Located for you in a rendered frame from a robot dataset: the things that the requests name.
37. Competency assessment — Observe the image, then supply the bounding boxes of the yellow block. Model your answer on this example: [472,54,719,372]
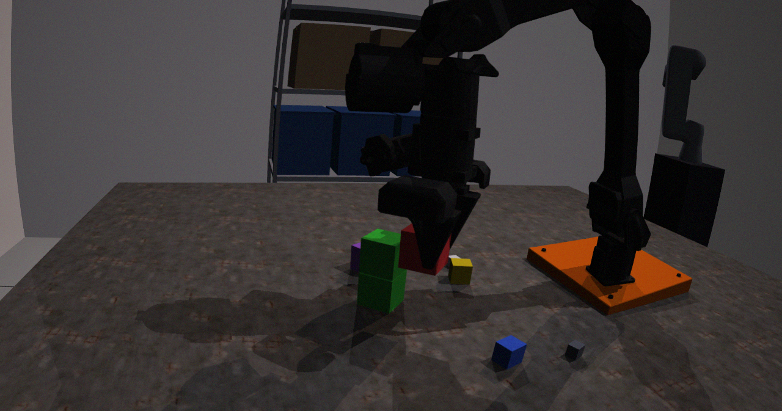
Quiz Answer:
[448,258,473,285]

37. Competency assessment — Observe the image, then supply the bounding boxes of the purple cube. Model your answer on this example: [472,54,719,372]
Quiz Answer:
[350,242,361,272]

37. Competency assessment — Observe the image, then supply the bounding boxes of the green block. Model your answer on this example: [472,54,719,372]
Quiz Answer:
[359,229,406,281]
[357,269,407,313]

